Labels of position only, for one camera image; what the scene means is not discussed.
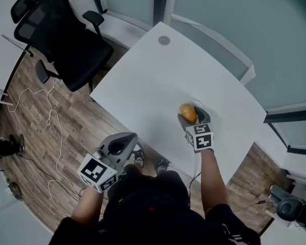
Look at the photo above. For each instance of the white cabinet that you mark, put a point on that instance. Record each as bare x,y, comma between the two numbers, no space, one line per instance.
12,213

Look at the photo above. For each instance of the person's left forearm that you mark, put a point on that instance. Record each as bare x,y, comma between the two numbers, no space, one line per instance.
88,205

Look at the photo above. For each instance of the person's right forearm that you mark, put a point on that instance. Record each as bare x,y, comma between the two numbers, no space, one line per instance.
213,177

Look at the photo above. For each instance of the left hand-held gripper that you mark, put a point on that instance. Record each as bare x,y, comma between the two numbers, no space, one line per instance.
97,171

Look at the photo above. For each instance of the person's left shoe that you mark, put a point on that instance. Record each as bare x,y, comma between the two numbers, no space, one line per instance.
138,154

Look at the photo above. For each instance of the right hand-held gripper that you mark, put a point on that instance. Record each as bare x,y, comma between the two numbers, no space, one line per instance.
201,138

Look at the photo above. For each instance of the person's black clothing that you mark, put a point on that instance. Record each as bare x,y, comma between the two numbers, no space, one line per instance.
148,208

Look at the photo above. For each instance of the clear glass plate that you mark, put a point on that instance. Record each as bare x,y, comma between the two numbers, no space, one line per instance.
199,102

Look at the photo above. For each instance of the dark green bundle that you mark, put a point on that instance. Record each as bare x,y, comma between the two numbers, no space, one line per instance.
14,190

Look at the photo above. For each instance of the grey round device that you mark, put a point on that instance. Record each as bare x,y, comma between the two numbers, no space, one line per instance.
288,208

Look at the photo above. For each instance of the person's right shoe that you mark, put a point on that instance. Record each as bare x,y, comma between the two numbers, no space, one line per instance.
163,166

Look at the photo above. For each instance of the person's shoe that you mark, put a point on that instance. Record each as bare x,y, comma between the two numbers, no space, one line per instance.
163,166
138,154

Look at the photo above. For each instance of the small white side table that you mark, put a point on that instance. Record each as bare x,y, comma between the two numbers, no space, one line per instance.
1,102

